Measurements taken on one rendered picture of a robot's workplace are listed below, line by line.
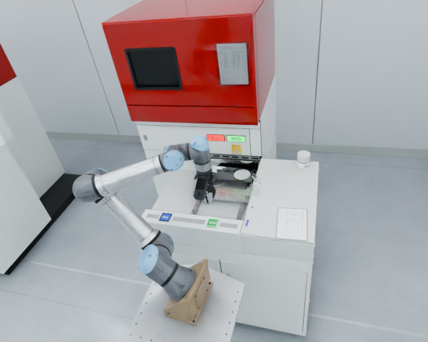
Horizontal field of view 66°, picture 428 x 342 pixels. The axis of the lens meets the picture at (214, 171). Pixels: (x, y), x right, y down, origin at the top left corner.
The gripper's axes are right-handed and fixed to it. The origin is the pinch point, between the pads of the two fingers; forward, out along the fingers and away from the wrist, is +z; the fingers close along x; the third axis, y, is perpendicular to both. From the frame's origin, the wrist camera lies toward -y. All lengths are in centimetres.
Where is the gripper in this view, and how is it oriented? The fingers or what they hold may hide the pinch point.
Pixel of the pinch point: (208, 203)
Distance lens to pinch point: 160.1
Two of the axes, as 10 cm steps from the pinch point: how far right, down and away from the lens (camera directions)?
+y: 2.7, -6.2, 7.4
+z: 1.2, 7.8, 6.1
